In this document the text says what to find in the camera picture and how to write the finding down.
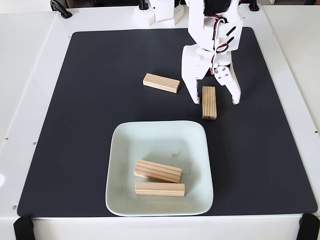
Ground black rubber mat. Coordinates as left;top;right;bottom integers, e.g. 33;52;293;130
16;26;318;218

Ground red black white servo cable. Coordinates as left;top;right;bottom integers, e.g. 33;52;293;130
211;16;230;76

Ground pale green square plate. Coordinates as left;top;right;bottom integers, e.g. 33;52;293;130
104;120;215;217

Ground grooved wooden block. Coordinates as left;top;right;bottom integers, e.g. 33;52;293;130
134;181;186;199
201;86;218;120
142;72;181;94
133;159;183;184

